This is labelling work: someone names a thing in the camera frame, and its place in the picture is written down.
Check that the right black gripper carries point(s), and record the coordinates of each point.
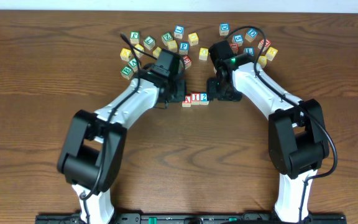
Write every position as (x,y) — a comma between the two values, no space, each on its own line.
(211,90)

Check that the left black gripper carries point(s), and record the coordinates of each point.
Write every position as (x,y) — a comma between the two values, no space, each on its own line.
(181,96)

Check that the red A block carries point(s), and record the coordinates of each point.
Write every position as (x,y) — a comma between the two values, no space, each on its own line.
(187,102)

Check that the blue 2 block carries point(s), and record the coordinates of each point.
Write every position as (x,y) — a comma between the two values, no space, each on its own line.
(204,99)

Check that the red I block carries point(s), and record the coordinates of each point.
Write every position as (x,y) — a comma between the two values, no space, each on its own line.
(195,98)

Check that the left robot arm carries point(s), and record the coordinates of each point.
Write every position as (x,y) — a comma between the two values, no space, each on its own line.
(92,152)

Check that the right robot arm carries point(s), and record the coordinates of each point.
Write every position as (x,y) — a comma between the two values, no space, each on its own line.
(296,143)

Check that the red E block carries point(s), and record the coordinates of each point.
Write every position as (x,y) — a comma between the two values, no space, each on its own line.
(187,61)

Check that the yellow O block centre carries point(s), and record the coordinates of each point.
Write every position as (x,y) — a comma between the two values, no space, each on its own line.
(203,54)

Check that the yellow o block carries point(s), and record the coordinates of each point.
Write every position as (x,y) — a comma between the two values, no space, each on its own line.
(193,39)
(203,54)

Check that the yellow block middle left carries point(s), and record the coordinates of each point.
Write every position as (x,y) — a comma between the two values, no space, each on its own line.
(156,52)

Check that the yellow S block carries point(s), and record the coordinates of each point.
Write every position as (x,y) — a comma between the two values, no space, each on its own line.
(172,46)

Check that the blue P block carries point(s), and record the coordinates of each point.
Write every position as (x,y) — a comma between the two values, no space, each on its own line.
(184,48)

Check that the red U block right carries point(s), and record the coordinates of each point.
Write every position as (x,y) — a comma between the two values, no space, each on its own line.
(234,47)

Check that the blue L block right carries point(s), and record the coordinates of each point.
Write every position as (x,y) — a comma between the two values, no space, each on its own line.
(249,50)

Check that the blue l block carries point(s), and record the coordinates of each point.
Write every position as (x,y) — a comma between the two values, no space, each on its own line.
(249,50)
(179,32)

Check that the yellow G block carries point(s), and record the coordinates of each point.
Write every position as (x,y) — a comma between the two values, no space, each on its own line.
(262,61)

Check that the green V block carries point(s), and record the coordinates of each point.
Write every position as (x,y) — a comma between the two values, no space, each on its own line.
(134,64)

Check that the yellow block upper left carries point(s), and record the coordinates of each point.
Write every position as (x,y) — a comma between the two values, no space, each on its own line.
(139,50)

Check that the green Z block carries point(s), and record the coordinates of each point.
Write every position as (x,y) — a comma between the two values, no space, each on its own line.
(166,37)

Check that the green B block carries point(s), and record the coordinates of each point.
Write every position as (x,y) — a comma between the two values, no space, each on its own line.
(127,72)

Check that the blue 5 block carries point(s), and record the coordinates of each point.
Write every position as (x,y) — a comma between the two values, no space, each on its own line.
(238,39)

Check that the yellow O block top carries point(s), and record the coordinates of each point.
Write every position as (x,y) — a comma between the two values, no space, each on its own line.
(193,39)

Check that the green 7 block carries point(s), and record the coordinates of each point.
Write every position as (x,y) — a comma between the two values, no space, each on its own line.
(149,42)

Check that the blue L block top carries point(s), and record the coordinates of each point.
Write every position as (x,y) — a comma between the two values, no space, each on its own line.
(179,32)

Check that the blue D block top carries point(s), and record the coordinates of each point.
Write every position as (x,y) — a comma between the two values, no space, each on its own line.
(224,29)

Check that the blue d block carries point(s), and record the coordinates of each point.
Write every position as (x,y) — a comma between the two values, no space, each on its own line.
(251,34)
(224,29)

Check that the blue D block right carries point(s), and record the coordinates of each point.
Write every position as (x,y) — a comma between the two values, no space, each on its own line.
(251,34)

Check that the yellow block far left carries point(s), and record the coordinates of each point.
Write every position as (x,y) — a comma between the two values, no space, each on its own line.
(126,54)

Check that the yellow K block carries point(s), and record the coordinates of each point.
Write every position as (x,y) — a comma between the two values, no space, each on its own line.
(271,53)

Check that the red M block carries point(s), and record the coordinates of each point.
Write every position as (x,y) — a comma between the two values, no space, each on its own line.
(264,44)

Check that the green J block top left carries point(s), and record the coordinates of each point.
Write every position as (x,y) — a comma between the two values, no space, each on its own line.
(134,37)

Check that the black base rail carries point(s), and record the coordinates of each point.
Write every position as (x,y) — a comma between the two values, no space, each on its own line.
(136,218)

